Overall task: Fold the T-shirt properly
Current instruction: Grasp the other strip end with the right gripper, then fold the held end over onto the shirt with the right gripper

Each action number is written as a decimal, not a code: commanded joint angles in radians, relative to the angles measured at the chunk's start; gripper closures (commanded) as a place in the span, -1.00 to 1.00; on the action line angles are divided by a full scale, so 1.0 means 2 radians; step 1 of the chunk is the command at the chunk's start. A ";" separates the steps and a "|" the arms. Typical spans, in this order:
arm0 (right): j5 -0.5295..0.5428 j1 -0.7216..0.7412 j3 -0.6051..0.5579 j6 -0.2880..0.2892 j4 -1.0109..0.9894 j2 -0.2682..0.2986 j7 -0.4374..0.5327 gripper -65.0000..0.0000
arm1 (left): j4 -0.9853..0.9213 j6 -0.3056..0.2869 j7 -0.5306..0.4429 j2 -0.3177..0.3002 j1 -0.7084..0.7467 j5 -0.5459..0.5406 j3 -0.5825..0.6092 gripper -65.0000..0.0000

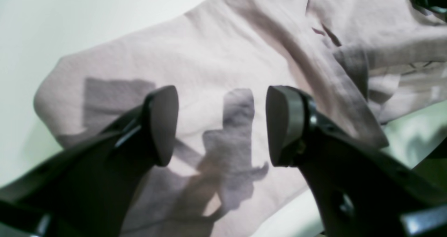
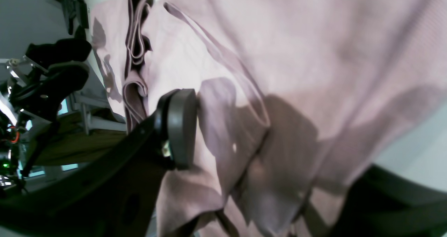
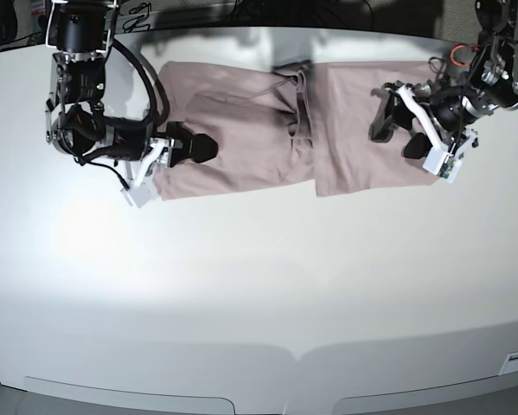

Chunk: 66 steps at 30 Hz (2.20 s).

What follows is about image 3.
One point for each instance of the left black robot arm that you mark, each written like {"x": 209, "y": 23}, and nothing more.
{"x": 493, "y": 69}

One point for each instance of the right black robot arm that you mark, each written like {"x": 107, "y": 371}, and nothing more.
{"x": 82, "y": 34}

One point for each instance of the black cable bundle background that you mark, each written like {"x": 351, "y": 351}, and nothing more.
{"x": 138, "y": 16}

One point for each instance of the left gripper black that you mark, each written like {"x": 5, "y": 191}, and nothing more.
{"x": 452, "y": 107}

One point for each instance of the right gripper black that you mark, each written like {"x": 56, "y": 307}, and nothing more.
{"x": 129, "y": 140}

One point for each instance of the mauve pink T-shirt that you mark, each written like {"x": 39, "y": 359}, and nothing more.
{"x": 298, "y": 123}

